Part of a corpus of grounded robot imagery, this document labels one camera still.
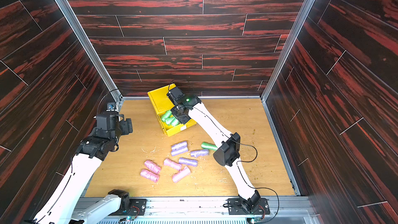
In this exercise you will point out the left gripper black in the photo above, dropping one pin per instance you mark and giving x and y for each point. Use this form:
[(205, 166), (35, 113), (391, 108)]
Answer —
[(127, 126)]

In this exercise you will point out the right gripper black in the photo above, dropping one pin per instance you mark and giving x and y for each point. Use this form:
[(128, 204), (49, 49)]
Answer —
[(180, 114)]

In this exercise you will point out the green roll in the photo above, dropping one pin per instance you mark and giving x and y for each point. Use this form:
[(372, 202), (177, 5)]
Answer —
[(209, 146), (166, 115), (175, 122), (169, 120)]

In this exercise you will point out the green roll bottom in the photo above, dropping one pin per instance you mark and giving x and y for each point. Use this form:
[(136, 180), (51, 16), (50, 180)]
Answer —
[(169, 120)]

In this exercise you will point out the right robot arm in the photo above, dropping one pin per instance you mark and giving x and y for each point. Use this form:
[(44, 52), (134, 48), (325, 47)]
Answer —
[(228, 144)]

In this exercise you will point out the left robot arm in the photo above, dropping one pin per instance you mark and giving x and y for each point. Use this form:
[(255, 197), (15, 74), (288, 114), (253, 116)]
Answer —
[(91, 152)]

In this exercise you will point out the yellow drawer cabinet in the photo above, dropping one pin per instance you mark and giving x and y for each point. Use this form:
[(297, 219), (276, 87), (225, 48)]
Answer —
[(161, 102)]

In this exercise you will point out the purple roll upper back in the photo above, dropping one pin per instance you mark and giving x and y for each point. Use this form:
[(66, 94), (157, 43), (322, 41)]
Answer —
[(179, 145)]

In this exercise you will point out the purple roll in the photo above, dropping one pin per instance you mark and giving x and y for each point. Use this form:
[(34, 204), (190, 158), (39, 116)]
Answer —
[(179, 145), (188, 162), (199, 153), (179, 151)]

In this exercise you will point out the purple roll upper front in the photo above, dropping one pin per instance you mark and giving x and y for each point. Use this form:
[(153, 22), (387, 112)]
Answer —
[(179, 151)]

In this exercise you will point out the green roll top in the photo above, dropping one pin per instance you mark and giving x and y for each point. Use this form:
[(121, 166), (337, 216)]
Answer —
[(209, 146)]

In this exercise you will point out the purple roll middle right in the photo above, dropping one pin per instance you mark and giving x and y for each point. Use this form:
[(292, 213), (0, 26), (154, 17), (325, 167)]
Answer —
[(199, 153)]

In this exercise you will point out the pink roll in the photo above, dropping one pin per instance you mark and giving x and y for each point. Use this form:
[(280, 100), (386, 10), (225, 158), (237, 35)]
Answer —
[(150, 175), (169, 163), (181, 174), (152, 166)]

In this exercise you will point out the purple roll lower centre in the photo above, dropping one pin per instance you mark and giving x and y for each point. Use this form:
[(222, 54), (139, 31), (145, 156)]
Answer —
[(188, 162)]

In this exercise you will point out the pink roll lower centre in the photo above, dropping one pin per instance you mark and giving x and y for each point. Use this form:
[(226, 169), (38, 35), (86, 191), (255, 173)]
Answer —
[(181, 174)]

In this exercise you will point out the pink roll far left upper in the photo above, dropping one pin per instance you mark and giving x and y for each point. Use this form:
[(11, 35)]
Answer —
[(152, 166)]

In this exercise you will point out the pink roll far left lower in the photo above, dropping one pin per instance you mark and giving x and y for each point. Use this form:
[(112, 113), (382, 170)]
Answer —
[(150, 175)]

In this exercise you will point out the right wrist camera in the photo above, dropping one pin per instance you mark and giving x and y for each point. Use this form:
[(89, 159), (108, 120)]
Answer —
[(175, 94)]

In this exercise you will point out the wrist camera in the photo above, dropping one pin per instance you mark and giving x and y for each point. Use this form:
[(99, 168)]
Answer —
[(175, 94), (111, 106)]

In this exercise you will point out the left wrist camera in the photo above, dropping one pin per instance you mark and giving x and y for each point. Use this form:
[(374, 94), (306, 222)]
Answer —
[(111, 106)]

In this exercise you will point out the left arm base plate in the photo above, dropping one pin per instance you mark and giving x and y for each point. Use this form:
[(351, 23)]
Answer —
[(137, 207)]

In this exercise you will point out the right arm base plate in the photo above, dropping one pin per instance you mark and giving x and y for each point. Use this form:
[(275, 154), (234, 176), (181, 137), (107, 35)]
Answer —
[(239, 206)]

